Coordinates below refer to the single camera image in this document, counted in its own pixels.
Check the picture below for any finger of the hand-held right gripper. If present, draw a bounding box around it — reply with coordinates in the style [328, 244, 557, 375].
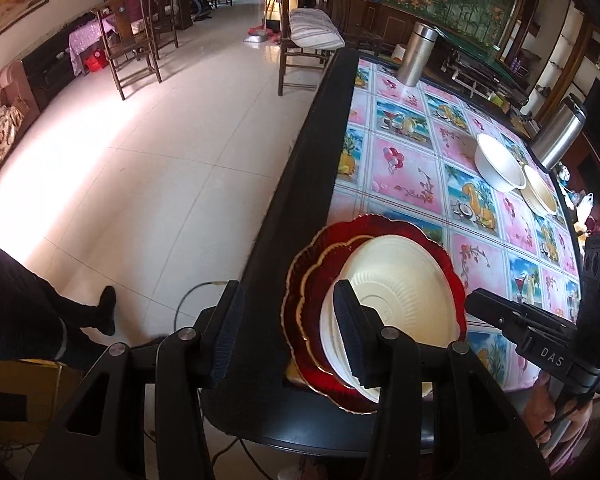
[465, 287, 581, 337]

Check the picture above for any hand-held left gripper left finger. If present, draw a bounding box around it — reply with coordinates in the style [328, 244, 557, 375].
[25, 280, 246, 480]

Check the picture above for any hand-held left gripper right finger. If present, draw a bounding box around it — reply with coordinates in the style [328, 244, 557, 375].
[332, 280, 551, 480]

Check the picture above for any large red gold-rimmed plate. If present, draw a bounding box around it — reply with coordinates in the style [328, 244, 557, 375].
[281, 214, 468, 414]

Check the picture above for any small red gold-rimmed plate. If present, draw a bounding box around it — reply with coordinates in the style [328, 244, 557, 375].
[300, 235, 381, 392]

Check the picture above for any white shallow disposable bowl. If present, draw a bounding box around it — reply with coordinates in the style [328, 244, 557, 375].
[320, 234, 467, 404]

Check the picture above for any cream ribbed plastic bowl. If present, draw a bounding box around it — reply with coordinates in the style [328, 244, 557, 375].
[521, 165, 562, 217]

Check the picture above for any white deep disposable bowl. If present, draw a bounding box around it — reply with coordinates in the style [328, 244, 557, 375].
[474, 132, 527, 192]

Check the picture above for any person's right forearm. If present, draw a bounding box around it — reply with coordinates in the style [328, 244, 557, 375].
[535, 395, 600, 478]

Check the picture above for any person's right hand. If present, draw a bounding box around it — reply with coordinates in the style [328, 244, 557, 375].
[525, 374, 562, 427]

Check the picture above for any black framed dining table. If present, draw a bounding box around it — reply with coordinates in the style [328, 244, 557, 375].
[200, 47, 588, 456]

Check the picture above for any colourful printed tablecloth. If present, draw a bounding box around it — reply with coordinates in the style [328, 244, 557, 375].
[325, 57, 583, 393]

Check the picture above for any large steel pump flask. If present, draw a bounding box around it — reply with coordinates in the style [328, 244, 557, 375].
[530, 92, 589, 171]

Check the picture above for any person's own leg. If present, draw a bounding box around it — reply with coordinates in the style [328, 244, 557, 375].
[0, 205, 117, 376]

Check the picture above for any cardboard box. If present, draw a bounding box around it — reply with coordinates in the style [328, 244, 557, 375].
[0, 357, 63, 446]

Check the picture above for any green-top glass table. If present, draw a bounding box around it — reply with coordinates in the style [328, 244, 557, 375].
[440, 35, 526, 106]

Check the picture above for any small steel thermos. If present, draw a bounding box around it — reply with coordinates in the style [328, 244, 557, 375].
[396, 21, 439, 89]

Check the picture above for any dark wooden chair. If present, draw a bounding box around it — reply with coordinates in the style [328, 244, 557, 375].
[277, 0, 352, 97]
[95, 0, 164, 101]
[147, 0, 181, 61]

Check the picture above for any red bag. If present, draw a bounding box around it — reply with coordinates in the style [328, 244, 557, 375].
[83, 50, 109, 74]

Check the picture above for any patterned sofa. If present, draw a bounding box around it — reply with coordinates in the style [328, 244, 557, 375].
[0, 60, 41, 192]

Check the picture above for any striped cushion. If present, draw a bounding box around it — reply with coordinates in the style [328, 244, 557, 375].
[287, 8, 346, 51]

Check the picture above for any black low cabinet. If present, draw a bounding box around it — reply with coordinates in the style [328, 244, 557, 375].
[22, 15, 106, 111]

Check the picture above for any table with pink cloth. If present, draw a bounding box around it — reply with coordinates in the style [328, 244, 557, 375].
[69, 15, 116, 64]

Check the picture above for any black cable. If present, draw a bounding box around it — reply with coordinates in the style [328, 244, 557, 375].
[174, 280, 231, 333]

